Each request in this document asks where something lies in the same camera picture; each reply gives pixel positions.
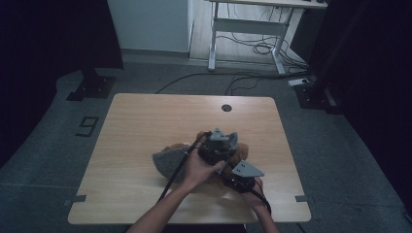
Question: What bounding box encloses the black stand base plate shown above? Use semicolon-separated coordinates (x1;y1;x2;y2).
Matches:
294;76;342;115
66;67;118;102

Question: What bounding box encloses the long black floor cable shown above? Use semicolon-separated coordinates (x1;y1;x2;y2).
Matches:
154;71;312;95

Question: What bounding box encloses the white power strip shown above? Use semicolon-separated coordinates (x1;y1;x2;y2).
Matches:
288;78;311;87

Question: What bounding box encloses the dark curtain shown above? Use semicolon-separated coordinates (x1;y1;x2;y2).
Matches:
0;0;125;169
307;0;412;208

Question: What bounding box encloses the grey cloth garment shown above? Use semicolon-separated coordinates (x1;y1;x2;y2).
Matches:
152;130;239;184

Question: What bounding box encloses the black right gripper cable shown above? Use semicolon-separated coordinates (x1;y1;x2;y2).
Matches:
237;180;272;216

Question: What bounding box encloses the white metal frame desk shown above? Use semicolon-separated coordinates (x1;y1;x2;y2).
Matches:
207;0;328;76

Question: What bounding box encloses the person's left hand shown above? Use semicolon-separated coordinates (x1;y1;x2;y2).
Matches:
183;147;226;192

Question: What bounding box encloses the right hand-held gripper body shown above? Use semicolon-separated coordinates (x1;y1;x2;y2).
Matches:
222;160;265;194

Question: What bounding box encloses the person's right hand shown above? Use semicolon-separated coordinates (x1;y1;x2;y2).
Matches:
241;178;270;214

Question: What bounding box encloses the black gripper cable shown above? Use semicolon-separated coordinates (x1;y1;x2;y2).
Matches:
157;130;212;204
237;180;272;216

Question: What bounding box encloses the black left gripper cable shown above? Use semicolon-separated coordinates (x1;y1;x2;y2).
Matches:
157;130;212;204

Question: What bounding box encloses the black tape floor mark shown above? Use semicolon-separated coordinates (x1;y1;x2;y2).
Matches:
75;116;100;138

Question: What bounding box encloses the tangle of black cables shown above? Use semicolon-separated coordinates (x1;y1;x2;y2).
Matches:
216;3;309;71

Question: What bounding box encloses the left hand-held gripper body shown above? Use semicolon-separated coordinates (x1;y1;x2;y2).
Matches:
197;128;235;167

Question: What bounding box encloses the brown teddy bear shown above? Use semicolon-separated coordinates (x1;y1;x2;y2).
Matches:
161;130;250;196

